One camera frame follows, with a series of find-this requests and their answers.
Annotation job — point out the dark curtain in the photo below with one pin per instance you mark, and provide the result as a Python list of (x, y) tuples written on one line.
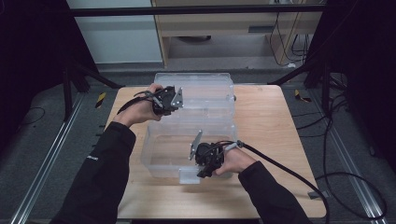
[(31, 56), (367, 62)]

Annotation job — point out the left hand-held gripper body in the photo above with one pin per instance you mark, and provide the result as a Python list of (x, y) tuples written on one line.
[(166, 99)]

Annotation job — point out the person's left hand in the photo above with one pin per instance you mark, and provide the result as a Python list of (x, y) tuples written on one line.
[(137, 112)]

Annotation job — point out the white cabinet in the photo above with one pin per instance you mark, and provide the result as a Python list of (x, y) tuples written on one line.
[(118, 37)]

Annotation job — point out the black horizontal frame bar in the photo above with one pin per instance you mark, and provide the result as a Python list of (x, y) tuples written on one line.
[(186, 10)]

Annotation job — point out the clear plastic storage box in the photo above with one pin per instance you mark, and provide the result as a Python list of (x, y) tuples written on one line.
[(205, 118)]

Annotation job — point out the grey tape piece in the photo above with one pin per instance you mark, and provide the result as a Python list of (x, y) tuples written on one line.
[(317, 195)]

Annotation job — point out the light wooden desk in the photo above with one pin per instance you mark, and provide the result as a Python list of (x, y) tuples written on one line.
[(218, 25)]

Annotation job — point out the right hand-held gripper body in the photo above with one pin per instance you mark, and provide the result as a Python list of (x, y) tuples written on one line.
[(208, 154)]

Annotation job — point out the black metal stand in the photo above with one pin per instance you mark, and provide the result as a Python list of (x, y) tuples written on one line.
[(325, 93), (67, 93)]

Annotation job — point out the aluminium floor rail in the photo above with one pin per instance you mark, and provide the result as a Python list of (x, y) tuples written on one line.
[(355, 174), (46, 158)]

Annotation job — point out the person's right hand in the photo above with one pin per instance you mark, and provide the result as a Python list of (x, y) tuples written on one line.
[(235, 161)]

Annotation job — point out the yellow black striped tape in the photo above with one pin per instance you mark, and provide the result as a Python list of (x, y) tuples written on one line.
[(300, 96), (100, 100)]

